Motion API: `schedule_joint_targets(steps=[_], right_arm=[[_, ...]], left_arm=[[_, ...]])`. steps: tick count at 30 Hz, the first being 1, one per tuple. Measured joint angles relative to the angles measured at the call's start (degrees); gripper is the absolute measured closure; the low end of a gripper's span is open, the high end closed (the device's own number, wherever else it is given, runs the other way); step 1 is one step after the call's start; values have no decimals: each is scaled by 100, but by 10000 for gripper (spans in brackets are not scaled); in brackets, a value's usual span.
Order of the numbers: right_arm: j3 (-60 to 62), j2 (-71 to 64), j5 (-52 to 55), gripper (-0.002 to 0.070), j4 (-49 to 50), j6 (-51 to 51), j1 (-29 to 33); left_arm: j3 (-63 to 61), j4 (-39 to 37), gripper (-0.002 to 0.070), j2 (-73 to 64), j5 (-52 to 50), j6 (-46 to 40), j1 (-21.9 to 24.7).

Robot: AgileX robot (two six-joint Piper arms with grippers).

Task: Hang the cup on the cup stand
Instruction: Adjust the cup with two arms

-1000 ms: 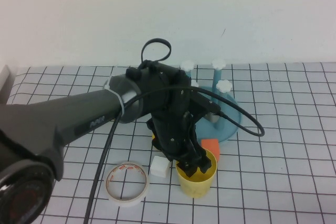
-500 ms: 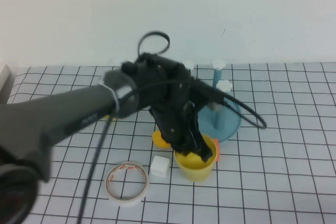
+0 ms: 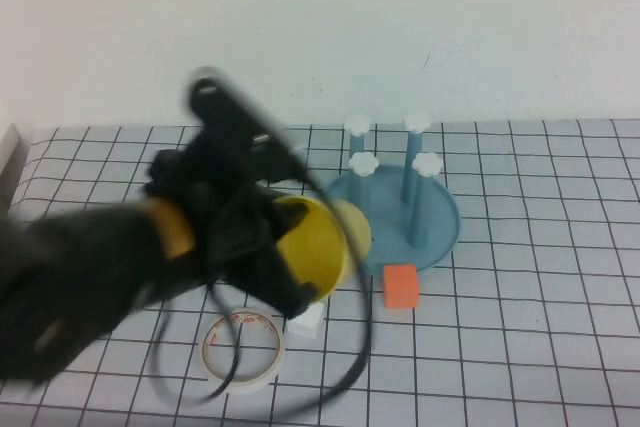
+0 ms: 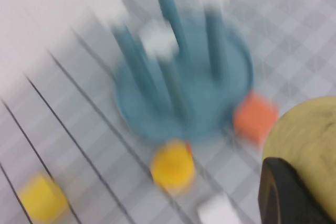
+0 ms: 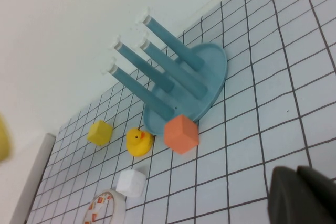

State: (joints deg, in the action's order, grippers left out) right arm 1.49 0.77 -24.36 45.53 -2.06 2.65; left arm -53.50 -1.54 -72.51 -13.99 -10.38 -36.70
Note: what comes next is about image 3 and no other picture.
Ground white cube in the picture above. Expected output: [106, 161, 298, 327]
[285, 302, 326, 341]

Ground orange cube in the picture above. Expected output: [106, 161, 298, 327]
[382, 263, 421, 311]

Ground blue cup stand white caps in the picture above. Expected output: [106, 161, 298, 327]
[319, 113, 462, 279]

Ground yellow plastic cup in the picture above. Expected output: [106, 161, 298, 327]
[272, 194, 374, 301]

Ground white side ledge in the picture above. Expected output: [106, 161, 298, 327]
[0, 123, 33, 209]

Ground white tape roll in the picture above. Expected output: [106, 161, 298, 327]
[201, 307, 288, 395]

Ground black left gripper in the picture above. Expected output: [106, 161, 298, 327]
[143, 130, 322, 319]

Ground white grid tablecloth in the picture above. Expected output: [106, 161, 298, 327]
[0, 118, 640, 427]

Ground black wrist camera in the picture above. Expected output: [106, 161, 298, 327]
[183, 65, 302, 184]

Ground black cable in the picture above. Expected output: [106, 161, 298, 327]
[151, 166, 375, 411]

